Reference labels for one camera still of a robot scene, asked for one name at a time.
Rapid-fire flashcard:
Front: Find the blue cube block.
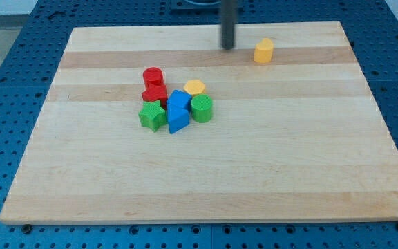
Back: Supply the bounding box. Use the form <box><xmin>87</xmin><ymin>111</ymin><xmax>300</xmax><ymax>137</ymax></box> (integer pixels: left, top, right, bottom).
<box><xmin>167</xmin><ymin>90</ymin><xmax>192</xmax><ymax>112</ymax></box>

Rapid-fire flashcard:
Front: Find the red cylinder block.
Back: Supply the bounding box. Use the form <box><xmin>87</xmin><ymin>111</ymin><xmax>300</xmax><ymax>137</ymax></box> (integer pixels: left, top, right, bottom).
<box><xmin>142</xmin><ymin>67</ymin><xmax>164</xmax><ymax>89</ymax></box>

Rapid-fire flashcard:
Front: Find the yellow heart block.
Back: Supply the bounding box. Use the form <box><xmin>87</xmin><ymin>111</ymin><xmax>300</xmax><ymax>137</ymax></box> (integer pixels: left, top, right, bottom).
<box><xmin>253</xmin><ymin>38</ymin><xmax>274</xmax><ymax>64</ymax></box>

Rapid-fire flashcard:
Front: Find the wooden board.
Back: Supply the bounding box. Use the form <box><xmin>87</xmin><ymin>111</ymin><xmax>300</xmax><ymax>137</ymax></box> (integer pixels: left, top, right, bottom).
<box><xmin>0</xmin><ymin>21</ymin><xmax>398</xmax><ymax>225</ymax></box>

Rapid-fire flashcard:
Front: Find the red star block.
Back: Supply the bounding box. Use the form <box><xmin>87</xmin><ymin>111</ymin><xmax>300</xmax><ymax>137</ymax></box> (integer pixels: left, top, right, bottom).
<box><xmin>142</xmin><ymin>84</ymin><xmax>168</xmax><ymax>109</ymax></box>

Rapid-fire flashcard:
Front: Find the blue triangle block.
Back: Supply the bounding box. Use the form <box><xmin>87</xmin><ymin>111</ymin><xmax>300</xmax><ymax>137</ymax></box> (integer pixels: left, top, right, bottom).
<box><xmin>167</xmin><ymin>104</ymin><xmax>190</xmax><ymax>133</ymax></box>

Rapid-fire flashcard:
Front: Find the yellow hexagon block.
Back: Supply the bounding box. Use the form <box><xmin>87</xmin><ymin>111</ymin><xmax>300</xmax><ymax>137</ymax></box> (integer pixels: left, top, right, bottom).
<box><xmin>183</xmin><ymin>79</ymin><xmax>206</xmax><ymax>97</ymax></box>

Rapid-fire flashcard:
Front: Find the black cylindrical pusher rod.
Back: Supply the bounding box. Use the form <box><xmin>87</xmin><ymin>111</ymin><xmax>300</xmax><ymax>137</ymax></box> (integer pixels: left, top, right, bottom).
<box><xmin>220</xmin><ymin>0</ymin><xmax>237</xmax><ymax>50</ymax></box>

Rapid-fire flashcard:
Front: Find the green star block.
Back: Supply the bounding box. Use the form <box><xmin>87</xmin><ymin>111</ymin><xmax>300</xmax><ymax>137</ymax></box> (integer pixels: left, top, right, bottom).
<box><xmin>138</xmin><ymin>100</ymin><xmax>167</xmax><ymax>132</ymax></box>

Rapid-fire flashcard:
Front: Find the green cylinder block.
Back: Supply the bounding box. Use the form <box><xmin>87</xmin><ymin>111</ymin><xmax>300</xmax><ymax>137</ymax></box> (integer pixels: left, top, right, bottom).
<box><xmin>191</xmin><ymin>94</ymin><xmax>213</xmax><ymax>123</ymax></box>

